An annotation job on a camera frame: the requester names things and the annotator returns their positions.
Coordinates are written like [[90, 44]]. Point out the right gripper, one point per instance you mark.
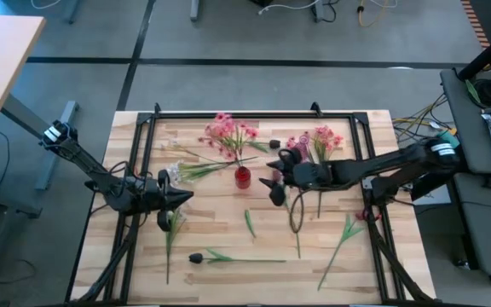
[[313, 175]]

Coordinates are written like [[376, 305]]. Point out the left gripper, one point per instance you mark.
[[160, 198]]

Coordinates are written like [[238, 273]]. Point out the white artificial flower bunch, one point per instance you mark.
[[177, 170], [174, 230]]

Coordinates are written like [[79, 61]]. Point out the pink artificial flower bunch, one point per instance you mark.
[[228, 128], [325, 138]]

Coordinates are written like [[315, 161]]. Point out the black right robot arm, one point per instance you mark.
[[377, 164]]

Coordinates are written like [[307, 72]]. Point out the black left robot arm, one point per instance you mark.
[[92, 168]]

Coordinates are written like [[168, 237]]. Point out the red ribbed glass vase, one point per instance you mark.
[[242, 178]]

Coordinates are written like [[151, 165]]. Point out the pink ribbed glass vase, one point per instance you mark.
[[306, 143]]

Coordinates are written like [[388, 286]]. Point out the loose green leaf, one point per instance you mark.
[[250, 222]]

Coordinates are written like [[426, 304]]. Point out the grey metal desk leg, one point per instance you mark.
[[45, 181]]

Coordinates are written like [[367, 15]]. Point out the grey table leg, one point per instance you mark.
[[318, 10], [194, 10], [73, 10]]

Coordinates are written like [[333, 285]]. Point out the teal cup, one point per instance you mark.
[[452, 138]]

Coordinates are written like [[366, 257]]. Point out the grey side desk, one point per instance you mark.
[[469, 123]]

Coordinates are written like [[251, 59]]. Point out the light wooden desk top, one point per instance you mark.
[[2, 64]]

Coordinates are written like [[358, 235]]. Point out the orange striped mat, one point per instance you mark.
[[475, 23]]

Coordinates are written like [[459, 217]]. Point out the black aluminium table frame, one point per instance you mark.
[[271, 115]]

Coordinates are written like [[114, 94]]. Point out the silver metal bracket plate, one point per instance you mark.
[[367, 183]]

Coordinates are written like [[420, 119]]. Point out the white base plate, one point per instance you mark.
[[435, 197]]

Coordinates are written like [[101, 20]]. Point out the black metal post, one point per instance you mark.
[[488, 53]]

